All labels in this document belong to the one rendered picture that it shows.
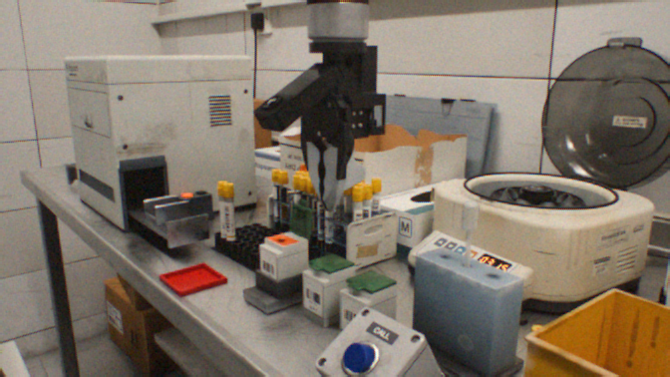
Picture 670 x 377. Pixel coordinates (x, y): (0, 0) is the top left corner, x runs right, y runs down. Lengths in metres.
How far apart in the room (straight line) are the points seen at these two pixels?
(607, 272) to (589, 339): 0.22
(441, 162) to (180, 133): 0.48
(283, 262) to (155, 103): 0.43
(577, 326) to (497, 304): 0.07
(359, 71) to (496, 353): 0.36
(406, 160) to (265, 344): 0.45
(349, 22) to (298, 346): 0.36
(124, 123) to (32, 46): 1.33
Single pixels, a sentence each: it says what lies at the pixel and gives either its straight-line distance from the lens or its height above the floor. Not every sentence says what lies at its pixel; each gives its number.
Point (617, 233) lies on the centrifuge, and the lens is 0.70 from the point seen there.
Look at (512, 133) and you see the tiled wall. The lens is 1.05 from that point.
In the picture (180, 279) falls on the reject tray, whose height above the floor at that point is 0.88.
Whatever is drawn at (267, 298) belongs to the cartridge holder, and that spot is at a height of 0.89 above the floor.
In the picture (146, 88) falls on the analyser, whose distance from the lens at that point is 0.93.
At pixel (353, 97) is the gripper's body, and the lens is 0.62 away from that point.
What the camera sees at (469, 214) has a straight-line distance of 0.49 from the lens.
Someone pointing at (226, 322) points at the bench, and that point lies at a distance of 0.62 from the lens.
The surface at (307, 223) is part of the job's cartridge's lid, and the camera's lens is 0.63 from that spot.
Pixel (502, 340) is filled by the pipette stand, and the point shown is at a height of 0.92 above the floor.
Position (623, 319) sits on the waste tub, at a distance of 0.51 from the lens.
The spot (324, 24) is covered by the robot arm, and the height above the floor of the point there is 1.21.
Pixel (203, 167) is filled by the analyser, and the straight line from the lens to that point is 0.99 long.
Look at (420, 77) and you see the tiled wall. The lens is 1.18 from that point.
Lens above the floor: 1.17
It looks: 14 degrees down
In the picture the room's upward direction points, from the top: straight up
